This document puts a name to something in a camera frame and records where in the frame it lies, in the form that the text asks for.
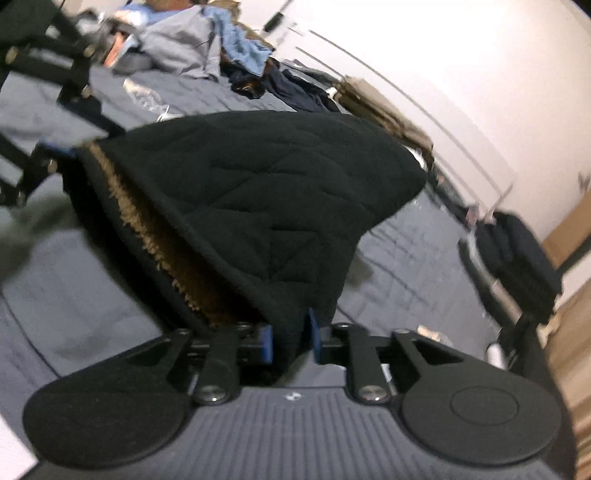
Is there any brown cardboard sheet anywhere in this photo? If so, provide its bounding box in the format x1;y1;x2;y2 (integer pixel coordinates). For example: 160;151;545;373
542;189;591;273

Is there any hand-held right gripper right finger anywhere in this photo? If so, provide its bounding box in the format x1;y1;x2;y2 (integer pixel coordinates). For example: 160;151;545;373
306;307;469;407

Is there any peach cloth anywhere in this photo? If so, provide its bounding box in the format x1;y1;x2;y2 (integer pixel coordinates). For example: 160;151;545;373
104;32;127;68

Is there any black quilted fleece-lined garment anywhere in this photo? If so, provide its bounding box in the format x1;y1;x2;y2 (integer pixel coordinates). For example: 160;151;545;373
62;111;428;370

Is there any stack of folded black clothes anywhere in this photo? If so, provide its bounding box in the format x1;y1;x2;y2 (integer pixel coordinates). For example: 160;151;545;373
473;210;564;319

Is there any grey hoodie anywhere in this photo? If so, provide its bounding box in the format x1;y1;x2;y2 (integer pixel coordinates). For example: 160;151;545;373
111;7;232;81

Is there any grey-blue quilted bed blanket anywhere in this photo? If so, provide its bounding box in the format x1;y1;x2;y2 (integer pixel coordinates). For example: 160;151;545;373
0;55;513;462

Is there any beige folded garment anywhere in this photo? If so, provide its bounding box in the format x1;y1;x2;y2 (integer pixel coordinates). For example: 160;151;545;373
332;76;435;158

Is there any clear plastic wrapper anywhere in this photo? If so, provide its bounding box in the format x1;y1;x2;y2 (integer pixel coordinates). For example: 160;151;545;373
122;78;183;121

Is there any blue striped cloth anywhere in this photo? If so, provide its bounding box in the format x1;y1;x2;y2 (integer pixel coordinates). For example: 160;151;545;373
113;4;158;24

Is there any navy garment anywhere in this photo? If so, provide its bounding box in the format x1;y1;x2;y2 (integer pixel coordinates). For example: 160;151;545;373
228;62;342;114

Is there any light blue shirt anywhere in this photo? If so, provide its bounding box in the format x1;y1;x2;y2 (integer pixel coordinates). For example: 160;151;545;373
203;4;273;77

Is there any white cloth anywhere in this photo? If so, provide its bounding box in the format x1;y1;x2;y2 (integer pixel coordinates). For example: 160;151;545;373
0;406;38;480

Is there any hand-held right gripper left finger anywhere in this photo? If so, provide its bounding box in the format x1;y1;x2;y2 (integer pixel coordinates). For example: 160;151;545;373
122;320;274;407

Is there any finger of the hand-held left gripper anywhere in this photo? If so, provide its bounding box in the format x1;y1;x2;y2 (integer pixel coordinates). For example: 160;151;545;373
0;134;77;208
0;14;126;139

